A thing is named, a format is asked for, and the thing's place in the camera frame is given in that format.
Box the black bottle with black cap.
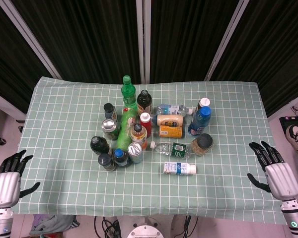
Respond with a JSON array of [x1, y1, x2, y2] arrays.
[[89, 135, 111, 156]]

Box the small bottle with dark cap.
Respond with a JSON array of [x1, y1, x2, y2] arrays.
[[103, 103, 119, 122]]

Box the black and white left hand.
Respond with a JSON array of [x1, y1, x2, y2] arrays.
[[0, 149, 41, 208]]

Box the dark bottle with blue cap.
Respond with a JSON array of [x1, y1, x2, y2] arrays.
[[111, 148, 133, 168]]

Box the tall green soda bottle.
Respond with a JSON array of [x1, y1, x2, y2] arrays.
[[121, 75, 138, 110]]

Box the dark bottle with white cap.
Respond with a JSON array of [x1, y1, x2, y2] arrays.
[[195, 97, 212, 113]]

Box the red bottle with white cap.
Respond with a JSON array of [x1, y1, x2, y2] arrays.
[[139, 112, 153, 138]]

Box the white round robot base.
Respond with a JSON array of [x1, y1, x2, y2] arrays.
[[127, 223, 164, 238]]

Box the glass jar with black lid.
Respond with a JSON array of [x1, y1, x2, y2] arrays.
[[190, 133, 214, 157]]

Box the black pleated curtain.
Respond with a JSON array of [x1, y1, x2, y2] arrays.
[[210, 0, 298, 118], [0, 0, 53, 113], [149, 0, 239, 84], [10, 0, 141, 84]]

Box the orange drink can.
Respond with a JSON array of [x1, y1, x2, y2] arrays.
[[158, 125, 184, 139]]

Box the crumpled grey-green cloth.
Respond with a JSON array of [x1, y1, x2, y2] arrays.
[[29, 214, 80, 236]]

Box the black cables under table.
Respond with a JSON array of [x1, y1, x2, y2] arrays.
[[93, 216, 122, 238]]

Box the dark bottle with yellow label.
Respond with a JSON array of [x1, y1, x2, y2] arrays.
[[137, 89, 153, 118]]

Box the black and white right hand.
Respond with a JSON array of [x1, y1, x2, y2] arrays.
[[247, 141, 298, 201]]

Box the white partition post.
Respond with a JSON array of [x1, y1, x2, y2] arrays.
[[204, 0, 250, 82], [0, 0, 63, 80], [136, 0, 152, 85]]

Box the clear water bottle blue label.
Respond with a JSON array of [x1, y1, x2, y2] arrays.
[[156, 104, 193, 117]]

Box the black electronic device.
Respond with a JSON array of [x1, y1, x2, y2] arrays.
[[279, 115, 298, 133]]

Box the green checkered tablecloth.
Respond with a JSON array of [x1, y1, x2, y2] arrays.
[[13, 76, 288, 225]]

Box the white and black sneaker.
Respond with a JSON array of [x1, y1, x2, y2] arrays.
[[285, 124, 298, 158]]

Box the cream bottle with blue cap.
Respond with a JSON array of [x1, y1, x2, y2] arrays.
[[150, 114, 185, 127]]

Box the silver-topped green can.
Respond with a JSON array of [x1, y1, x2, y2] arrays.
[[101, 119, 121, 141]]

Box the small dark-lidded jar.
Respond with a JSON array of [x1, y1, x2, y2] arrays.
[[97, 153, 117, 172]]

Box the white paper bottle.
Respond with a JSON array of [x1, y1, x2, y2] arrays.
[[163, 161, 197, 176]]

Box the orange juice bottle black cap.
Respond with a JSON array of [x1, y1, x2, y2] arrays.
[[130, 123, 148, 150]]

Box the silver drink can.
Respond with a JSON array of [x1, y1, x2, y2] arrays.
[[127, 141, 143, 165]]

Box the clear water bottle green label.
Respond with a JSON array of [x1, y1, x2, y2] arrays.
[[149, 141, 192, 160]]

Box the bright green plastic bottle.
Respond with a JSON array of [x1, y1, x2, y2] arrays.
[[116, 107, 138, 149]]

